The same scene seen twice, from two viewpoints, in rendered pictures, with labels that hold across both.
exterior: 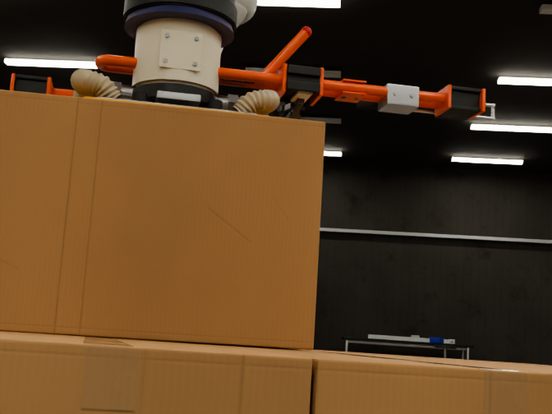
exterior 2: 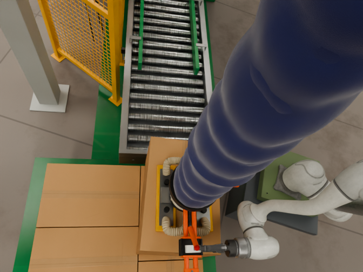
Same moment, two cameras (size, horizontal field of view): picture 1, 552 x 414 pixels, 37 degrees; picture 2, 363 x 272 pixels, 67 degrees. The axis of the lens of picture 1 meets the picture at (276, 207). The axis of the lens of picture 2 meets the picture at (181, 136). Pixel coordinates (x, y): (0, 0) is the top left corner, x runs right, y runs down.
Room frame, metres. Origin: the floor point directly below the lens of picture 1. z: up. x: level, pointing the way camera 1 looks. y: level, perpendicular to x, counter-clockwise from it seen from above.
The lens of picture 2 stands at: (1.35, -0.15, 2.36)
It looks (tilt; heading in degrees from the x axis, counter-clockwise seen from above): 63 degrees down; 78
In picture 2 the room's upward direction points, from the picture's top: 25 degrees clockwise
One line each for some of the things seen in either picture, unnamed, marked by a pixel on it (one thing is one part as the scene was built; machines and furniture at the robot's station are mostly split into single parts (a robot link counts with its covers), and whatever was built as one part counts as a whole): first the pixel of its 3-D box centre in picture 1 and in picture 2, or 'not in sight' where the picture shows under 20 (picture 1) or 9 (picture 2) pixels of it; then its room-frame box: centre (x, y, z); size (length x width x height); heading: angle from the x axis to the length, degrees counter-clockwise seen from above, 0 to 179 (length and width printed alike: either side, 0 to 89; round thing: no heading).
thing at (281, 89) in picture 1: (298, 85); (190, 247); (1.62, -0.03, 1.08); 0.10 x 0.08 x 0.06; 11
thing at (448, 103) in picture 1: (459, 102); not in sight; (1.68, -0.37, 1.08); 0.08 x 0.07 x 0.05; 101
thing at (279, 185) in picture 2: not in sight; (291, 178); (2.25, 0.51, 0.84); 0.22 x 0.18 x 0.06; 77
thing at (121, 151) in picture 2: not in sight; (170, 154); (1.49, 0.58, 0.58); 0.70 x 0.03 x 0.06; 12
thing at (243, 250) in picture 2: not in sight; (240, 247); (1.85, 0.01, 1.07); 0.09 x 0.06 x 0.09; 102
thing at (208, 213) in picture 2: not in sight; (202, 197); (1.67, 0.23, 0.97); 0.34 x 0.10 x 0.05; 101
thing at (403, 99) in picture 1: (397, 98); not in sight; (1.66, -0.24, 1.07); 0.07 x 0.07 x 0.04; 11
